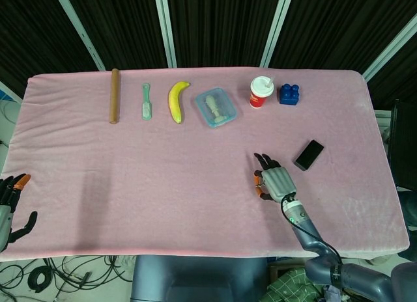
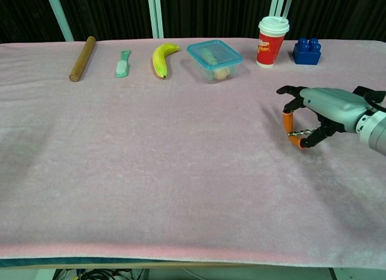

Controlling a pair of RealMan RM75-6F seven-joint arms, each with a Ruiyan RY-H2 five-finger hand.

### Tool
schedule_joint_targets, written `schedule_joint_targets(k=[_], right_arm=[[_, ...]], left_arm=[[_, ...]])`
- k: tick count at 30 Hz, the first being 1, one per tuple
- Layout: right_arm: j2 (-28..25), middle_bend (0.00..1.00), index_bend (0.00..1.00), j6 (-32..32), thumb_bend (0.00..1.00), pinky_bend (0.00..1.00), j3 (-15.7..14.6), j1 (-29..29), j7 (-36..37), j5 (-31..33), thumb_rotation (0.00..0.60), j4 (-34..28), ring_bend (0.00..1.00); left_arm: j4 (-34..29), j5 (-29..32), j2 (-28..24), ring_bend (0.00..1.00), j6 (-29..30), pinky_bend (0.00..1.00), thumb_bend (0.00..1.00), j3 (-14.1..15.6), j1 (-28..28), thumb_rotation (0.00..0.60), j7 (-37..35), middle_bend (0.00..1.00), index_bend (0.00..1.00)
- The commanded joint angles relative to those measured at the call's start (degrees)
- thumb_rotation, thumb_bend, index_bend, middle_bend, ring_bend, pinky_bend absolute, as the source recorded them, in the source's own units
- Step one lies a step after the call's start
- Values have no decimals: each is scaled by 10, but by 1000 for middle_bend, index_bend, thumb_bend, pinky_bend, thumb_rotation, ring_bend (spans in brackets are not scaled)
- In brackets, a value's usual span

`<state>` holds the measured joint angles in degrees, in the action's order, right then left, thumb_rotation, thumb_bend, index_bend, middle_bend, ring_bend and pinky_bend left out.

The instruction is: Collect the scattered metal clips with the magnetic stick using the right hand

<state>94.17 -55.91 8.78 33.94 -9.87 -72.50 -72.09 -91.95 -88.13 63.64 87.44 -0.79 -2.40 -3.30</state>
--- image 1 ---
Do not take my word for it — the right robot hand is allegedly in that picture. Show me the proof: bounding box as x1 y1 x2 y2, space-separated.
252 152 298 204

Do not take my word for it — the brown wooden rolling pin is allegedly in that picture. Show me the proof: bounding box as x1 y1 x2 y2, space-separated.
108 68 121 125

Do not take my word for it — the pink tablecloth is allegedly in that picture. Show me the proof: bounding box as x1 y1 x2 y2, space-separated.
0 66 410 263

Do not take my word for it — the clear container teal lid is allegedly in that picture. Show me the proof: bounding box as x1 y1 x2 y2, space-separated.
195 87 238 130

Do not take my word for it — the black floor cable tangle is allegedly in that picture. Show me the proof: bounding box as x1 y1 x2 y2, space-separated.
0 256 134 295

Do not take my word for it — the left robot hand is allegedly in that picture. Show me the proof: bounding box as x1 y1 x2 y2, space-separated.
0 173 38 253

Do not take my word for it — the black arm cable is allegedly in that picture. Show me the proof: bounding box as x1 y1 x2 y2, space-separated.
291 221 343 283

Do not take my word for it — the beige piece inside container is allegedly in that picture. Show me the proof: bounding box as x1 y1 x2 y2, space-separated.
204 94 228 126

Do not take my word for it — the red paper cup white lid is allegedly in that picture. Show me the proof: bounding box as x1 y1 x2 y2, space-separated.
250 75 275 110

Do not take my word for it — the green cleaning brush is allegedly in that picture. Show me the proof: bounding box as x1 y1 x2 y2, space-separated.
140 83 153 121

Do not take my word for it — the green checkered cloth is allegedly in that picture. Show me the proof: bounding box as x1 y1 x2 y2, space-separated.
265 268 326 302

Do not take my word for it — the black rectangular box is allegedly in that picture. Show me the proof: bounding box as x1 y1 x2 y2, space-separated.
294 139 325 171

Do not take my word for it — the coiled black cable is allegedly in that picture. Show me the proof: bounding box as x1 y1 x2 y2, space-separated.
27 266 53 294

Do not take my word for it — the yellow banana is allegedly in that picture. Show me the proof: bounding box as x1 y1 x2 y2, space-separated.
167 81 192 124

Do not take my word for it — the white aluminium frame post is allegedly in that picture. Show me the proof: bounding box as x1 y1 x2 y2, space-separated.
259 0 295 68
51 0 107 72
361 14 417 83
152 0 179 68
0 80 24 104

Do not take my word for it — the black curtain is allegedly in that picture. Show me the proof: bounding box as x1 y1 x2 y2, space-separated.
0 0 417 111

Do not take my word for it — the blue building block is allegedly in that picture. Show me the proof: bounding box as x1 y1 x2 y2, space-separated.
278 83 302 106

